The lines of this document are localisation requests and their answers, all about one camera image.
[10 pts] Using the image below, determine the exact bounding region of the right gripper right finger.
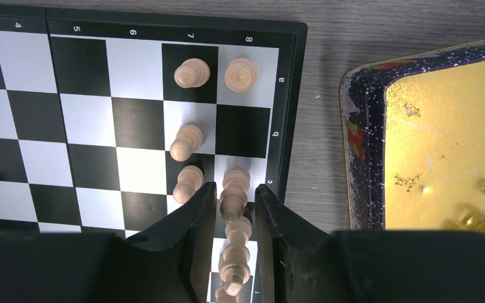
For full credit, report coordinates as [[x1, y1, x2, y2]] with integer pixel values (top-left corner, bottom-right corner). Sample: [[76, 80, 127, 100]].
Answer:
[[254, 184, 485, 302]]

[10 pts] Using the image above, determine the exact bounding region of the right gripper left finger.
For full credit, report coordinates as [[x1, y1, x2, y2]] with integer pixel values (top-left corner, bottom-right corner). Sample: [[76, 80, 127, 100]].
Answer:
[[0, 182, 217, 302]]

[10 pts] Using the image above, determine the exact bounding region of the light wooden chess piece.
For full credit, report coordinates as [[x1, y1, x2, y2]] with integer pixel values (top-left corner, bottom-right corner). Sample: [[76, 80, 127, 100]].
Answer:
[[170, 124, 204, 162], [225, 216, 252, 250], [174, 58, 210, 88], [225, 57, 258, 93], [220, 169, 250, 223], [172, 165, 204, 204], [218, 244, 250, 297]]

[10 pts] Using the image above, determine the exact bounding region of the gold tin box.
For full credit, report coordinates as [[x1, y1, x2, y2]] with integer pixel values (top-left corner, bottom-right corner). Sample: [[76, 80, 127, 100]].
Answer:
[[340, 39, 485, 234]]

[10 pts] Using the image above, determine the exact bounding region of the black and white chessboard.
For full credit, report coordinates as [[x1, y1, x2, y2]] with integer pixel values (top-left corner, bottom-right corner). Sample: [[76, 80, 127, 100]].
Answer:
[[0, 3, 309, 303]]

